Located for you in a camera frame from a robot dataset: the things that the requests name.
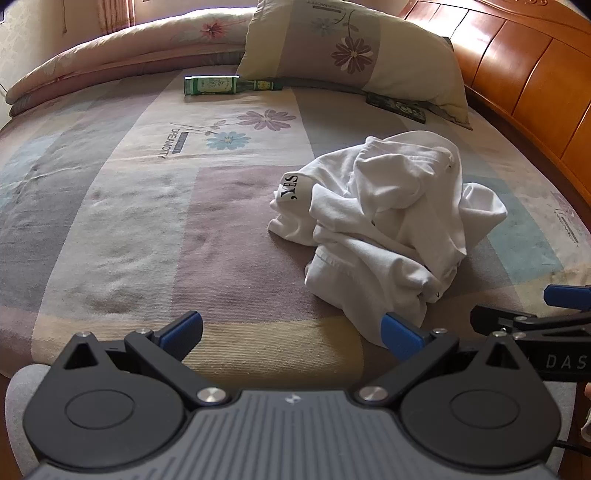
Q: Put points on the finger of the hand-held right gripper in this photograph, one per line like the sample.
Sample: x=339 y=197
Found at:
x=503 y=319
x=568 y=297

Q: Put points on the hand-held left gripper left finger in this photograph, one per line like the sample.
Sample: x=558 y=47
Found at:
x=182 y=330

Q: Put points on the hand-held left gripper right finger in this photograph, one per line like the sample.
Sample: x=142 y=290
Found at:
x=401 y=339

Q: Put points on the white printed t-shirt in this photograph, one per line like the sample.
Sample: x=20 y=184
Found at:
x=392 y=221

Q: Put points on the person's right hand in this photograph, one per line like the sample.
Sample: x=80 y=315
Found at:
x=586 y=422

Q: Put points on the person's right leg grey trousers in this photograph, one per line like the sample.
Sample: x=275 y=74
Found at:
x=565 y=406

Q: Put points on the person's leg grey trousers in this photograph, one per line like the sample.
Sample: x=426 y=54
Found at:
x=565 y=406
x=25 y=397

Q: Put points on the person's left leg grey trousers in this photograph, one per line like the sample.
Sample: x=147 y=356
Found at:
x=25 y=397

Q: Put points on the wooden headboard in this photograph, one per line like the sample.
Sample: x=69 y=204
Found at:
x=521 y=69

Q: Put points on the green glass bottle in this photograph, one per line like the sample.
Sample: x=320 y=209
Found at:
x=212 y=85

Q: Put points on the folded floral quilt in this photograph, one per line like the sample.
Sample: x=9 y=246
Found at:
x=115 y=50

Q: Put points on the floral pillow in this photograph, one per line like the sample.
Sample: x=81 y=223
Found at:
x=323 y=46

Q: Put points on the patterned curtain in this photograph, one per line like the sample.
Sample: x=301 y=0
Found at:
x=97 y=14

